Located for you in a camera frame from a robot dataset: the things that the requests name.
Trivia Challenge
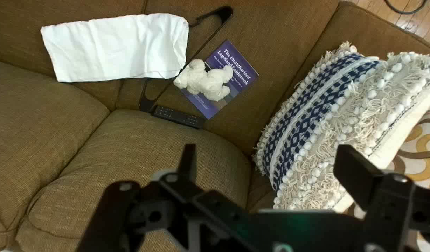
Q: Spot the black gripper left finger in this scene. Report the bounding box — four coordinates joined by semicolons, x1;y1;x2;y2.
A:
75;143;253;252

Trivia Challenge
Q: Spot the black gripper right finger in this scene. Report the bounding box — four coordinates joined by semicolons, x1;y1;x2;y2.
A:
332;143;430;252

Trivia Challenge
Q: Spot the white fluffy toy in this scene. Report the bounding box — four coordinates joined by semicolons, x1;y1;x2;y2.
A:
172;58;235;102

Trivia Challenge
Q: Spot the brown fabric sofa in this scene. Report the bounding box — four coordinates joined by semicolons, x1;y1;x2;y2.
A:
0;0;430;252

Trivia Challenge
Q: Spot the black remote control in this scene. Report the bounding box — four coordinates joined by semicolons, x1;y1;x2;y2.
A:
150;104;207;130

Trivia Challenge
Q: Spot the brown gold wave pillow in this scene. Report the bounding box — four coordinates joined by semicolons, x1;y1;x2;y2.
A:
386;109;430;193

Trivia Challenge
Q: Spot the cream pillow with blue tassels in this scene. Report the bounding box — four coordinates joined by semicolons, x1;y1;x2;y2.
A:
252;41;430;213

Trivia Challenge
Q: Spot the purple book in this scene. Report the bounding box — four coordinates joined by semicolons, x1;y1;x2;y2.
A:
179;39;260;121

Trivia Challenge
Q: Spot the white folded cloth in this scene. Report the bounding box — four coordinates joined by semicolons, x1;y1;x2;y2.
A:
39;13;190;84

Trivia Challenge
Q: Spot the black floor cable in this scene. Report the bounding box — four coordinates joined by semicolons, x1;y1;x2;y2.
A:
382;0;428;16

